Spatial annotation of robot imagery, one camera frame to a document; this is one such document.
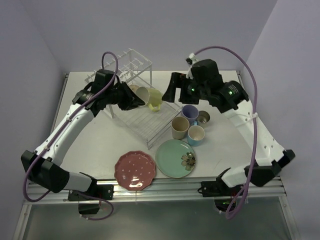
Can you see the beige cup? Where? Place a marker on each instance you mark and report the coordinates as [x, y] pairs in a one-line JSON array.
[[179, 127]]

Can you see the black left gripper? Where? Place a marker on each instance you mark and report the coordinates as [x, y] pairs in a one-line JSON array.
[[130, 102]]

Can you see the light blue mug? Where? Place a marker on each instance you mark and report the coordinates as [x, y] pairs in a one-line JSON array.
[[195, 135]]

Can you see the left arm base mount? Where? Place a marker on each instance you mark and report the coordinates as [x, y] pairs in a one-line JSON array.
[[90, 203]]

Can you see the pale yellow mug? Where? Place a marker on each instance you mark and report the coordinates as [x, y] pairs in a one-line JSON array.
[[151, 97]]

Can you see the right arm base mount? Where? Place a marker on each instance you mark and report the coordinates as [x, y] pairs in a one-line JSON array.
[[217, 188]]

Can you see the lavender cup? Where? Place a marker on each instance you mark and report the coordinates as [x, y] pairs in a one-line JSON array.
[[190, 112]]

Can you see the pink polka dot plate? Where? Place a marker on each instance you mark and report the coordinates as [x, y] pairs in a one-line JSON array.
[[135, 170]]

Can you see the mint green floral plate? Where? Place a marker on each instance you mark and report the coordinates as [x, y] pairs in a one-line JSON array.
[[175, 158]]

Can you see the white wire dish rack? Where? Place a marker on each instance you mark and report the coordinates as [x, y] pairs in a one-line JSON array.
[[136, 70]]

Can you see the beige floral ceramic bowl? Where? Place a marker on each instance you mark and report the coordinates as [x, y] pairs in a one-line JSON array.
[[133, 87]]

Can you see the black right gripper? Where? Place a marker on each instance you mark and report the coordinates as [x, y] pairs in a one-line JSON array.
[[177, 81]]

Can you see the small metal cup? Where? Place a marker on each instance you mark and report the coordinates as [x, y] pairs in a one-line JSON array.
[[203, 117]]

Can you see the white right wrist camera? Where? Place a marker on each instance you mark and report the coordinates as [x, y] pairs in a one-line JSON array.
[[191, 59]]

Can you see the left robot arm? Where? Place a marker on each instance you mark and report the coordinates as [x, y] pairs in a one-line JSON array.
[[43, 165]]

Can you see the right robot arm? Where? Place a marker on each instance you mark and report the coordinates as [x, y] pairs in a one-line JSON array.
[[232, 101]]

